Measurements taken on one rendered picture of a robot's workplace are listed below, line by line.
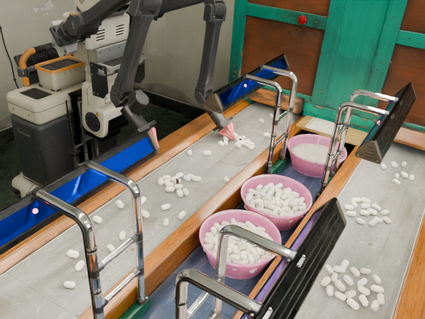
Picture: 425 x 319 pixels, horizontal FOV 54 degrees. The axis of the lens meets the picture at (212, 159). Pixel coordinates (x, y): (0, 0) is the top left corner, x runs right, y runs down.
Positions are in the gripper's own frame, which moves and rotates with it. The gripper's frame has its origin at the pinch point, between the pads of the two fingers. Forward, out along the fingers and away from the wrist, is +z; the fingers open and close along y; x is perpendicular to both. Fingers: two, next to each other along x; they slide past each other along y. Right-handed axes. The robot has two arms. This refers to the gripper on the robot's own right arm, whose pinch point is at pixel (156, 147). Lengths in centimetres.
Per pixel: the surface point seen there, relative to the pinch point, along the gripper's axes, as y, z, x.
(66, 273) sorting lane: -58, 17, 0
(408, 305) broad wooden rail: -14, 81, -57
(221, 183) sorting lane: 9.1, 26.7, -7.0
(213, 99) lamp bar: 8.0, 0.2, -30.1
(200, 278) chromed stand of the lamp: -66, 31, -62
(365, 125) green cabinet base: 86, 50, -34
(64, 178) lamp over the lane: -59, -1, -32
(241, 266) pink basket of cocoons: -28, 47, -28
